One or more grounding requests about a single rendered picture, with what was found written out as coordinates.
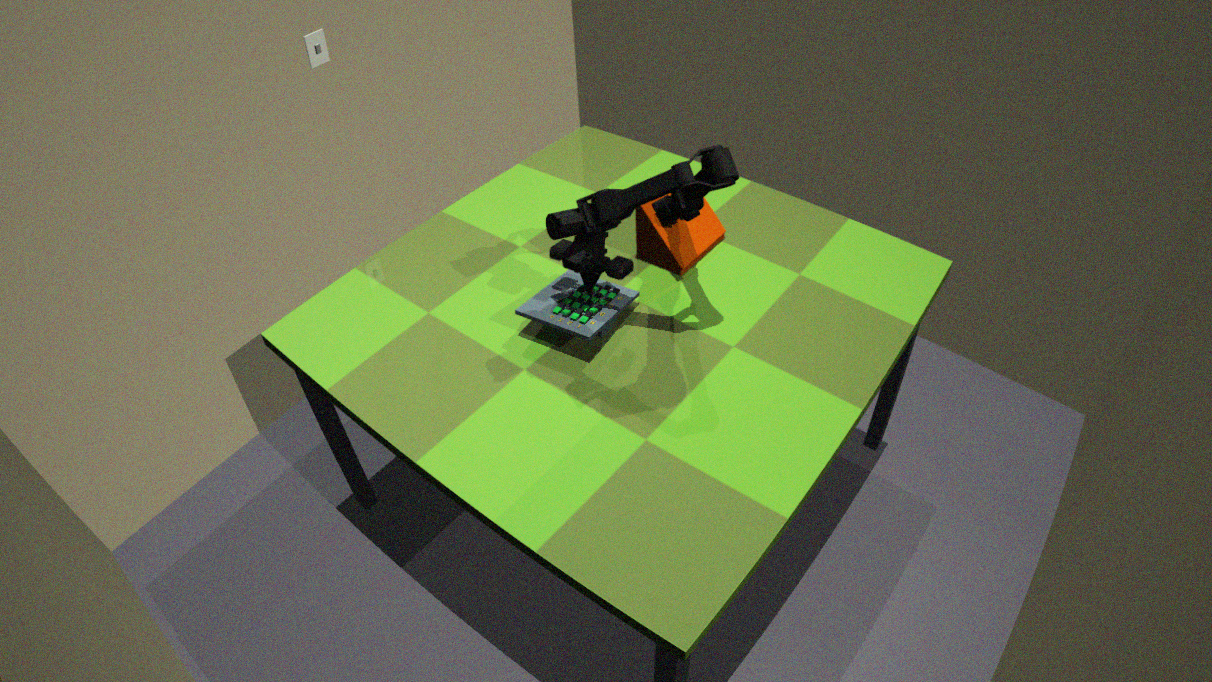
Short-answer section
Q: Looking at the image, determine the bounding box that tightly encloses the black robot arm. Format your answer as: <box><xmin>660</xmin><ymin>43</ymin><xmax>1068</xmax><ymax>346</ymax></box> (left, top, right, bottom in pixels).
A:
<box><xmin>545</xmin><ymin>145</ymin><xmax>741</xmax><ymax>273</ymax></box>

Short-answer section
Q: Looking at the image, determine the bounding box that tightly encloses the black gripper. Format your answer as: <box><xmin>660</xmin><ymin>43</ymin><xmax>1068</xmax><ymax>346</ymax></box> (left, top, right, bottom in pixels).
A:
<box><xmin>549</xmin><ymin>231</ymin><xmax>634</xmax><ymax>293</ymax></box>

